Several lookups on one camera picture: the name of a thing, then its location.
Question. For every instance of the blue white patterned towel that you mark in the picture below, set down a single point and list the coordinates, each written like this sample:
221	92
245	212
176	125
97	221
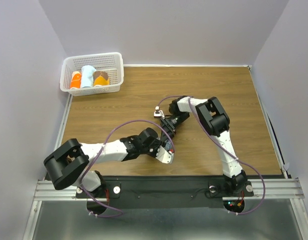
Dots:
168	145

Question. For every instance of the orange rolled towel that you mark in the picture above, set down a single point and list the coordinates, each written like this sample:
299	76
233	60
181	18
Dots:
75	80

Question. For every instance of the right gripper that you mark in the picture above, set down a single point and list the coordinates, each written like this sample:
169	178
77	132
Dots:
165	122

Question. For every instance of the yellow brown rolled towel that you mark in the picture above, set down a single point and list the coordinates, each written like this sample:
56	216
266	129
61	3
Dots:
101	78

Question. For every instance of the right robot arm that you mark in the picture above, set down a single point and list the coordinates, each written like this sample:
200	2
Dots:
214	121

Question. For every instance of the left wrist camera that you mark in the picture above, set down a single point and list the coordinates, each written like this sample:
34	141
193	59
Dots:
164	156

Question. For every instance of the aluminium frame rail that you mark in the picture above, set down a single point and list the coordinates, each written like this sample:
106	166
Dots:
275	211

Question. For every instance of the white plastic basket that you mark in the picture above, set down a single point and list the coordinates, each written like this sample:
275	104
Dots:
110	63

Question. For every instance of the light blue rolled towel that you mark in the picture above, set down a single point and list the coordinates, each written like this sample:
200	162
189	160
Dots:
87	79

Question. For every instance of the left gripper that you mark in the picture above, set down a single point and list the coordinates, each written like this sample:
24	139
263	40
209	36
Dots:
157	144

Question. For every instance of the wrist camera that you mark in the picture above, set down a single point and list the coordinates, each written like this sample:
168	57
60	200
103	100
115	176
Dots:
158	113
164	156

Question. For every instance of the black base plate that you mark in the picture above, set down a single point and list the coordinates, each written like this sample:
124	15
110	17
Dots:
156	192

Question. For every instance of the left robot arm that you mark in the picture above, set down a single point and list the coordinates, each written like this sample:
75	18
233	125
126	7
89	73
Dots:
67	164

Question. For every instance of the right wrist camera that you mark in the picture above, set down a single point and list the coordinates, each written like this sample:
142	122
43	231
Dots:
158	113

